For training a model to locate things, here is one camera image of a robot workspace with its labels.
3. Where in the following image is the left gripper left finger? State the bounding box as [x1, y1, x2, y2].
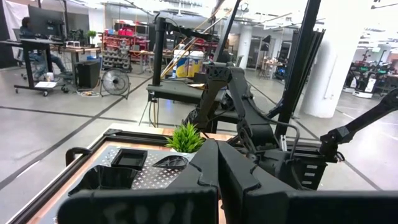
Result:
[57, 138, 220, 224]

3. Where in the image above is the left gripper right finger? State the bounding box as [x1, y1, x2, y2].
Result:
[218, 140, 398, 224]

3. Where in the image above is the black teardrop plate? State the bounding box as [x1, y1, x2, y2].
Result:
[152, 154, 190, 171]

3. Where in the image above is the small black square plate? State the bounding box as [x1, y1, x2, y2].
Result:
[111, 148, 149, 171]

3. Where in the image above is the black wavy square plate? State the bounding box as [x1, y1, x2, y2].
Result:
[67, 164, 140, 197]

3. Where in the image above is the green plant in white pot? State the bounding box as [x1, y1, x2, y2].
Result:
[164, 121, 206, 156]

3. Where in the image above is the black desk plate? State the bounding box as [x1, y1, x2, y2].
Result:
[146, 79, 225, 106]

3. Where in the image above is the yellow-label wipes canister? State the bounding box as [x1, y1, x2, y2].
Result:
[172, 49, 190, 78]
[187, 50, 206, 78]

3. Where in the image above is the round floor fan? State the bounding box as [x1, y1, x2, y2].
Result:
[99, 67, 131, 100]

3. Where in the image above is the wide white column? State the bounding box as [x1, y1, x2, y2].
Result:
[300, 30, 364, 119]

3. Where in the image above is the black stand pole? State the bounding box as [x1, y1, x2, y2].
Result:
[151, 12, 218, 87]

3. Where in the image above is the slim white column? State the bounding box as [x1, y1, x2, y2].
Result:
[238, 26, 254, 69]

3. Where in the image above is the storage bin rack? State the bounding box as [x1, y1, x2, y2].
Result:
[101, 27, 150, 71]

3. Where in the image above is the black box on floor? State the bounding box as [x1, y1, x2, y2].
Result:
[76, 60, 102, 91]

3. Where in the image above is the background robot station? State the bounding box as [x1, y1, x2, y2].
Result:
[341, 49, 398, 100]

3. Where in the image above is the wooden top table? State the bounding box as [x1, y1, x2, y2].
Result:
[51, 45, 102, 91]

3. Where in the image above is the small green potted plant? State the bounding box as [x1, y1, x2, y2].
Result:
[86, 30, 98, 46]

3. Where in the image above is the black standing desk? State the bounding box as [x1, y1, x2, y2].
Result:
[0, 39, 68, 97]

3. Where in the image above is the black computer monitor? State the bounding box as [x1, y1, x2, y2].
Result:
[27, 4, 65, 38]

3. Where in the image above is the person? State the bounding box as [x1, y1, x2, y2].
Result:
[19, 17, 68, 80]

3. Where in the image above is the black aluminium rig frame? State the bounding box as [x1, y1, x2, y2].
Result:
[6, 0, 327, 224]

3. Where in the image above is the black clamp handle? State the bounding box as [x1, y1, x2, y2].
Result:
[65, 146, 93, 167]

